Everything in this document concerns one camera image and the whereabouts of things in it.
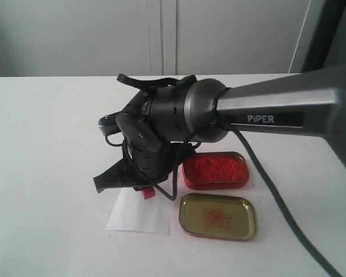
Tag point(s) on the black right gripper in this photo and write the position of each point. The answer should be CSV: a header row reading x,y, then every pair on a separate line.
x,y
141,169

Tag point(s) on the red plastic stamp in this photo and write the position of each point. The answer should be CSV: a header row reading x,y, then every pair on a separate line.
x,y
148,193

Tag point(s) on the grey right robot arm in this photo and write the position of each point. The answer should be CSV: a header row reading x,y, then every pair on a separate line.
x,y
167,116

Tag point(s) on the red ink pad tin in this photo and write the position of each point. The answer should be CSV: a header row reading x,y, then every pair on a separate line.
x,y
215,171

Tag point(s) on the white paper sheet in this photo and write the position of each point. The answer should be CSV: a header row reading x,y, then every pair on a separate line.
x,y
134,213

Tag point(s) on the gold metal tin lid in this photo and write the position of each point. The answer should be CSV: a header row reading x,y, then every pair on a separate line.
x,y
217,216

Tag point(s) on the white cabinet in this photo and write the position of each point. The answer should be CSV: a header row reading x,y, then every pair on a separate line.
x,y
104,38

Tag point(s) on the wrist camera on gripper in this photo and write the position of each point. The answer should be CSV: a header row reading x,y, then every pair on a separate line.
x,y
108,126

